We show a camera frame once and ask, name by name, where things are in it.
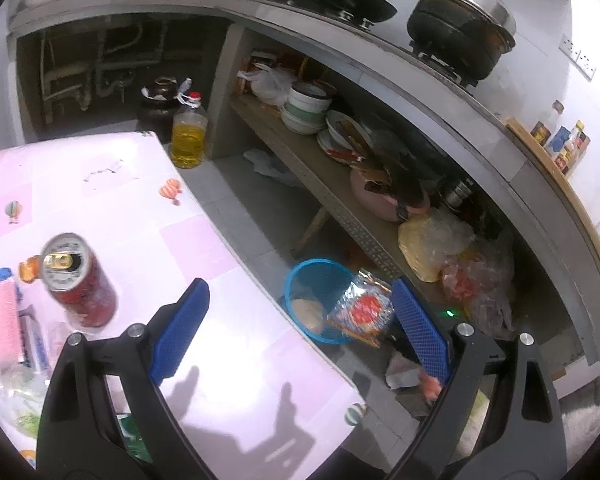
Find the pink sponge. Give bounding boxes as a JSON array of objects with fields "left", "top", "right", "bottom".
[{"left": 0, "top": 278, "right": 22, "bottom": 364}]

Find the blue toothpaste box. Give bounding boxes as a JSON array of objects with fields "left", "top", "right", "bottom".
[{"left": 16, "top": 286, "right": 50, "bottom": 377}]

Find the red soda can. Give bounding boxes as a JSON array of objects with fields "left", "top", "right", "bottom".
[{"left": 40, "top": 232, "right": 117, "bottom": 328}]

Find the red snack wrapper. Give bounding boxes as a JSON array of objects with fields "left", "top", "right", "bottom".
[{"left": 326, "top": 269, "right": 394, "bottom": 348}]

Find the red clear plastic bag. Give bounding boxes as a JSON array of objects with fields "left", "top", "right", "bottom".
[{"left": 440, "top": 240, "right": 516, "bottom": 340}]

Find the yellow plastic bag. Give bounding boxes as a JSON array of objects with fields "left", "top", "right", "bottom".
[{"left": 398, "top": 208, "right": 476, "bottom": 283}]

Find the blue plastic waste basket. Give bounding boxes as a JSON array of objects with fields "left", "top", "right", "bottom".
[{"left": 283, "top": 258, "right": 385, "bottom": 348}]

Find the pink plastic basin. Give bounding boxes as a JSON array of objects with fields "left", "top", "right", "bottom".
[{"left": 350, "top": 168, "right": 430, "bottom": 223}]

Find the yellow cooking oil bottle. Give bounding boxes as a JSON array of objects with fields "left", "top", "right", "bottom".
[{"left": 170, "top": 91, "right": 208, "bottom": 169}]

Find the dark ceramic jar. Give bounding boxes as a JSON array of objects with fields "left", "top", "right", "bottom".
[{"left": 137, "top": 76, "right": 180, "bottom": 144}]

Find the stack of plates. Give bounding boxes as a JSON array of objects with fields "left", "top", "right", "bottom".
[{"left": 316, "top": 110, "right": 373, "bottom": 166}]

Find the wooden shelf board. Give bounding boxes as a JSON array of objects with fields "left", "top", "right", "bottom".
[{"left": 230, "top": 96, "right": 445, "bottom": 308}]

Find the stack of white bowls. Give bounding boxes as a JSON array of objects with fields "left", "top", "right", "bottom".
[{"left": 280, "top": 81, "right": 332, "bottom": 136}]

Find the white plastic bag on shelf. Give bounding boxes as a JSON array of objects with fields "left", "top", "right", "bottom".
[{"left": 237, "top": 63, "right": 297, "bottom": 107}]

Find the black pot with steel lid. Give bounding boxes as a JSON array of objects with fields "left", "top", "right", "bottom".
[{"left": 406, "top": 0, "right": 517, "bottom": 86}]

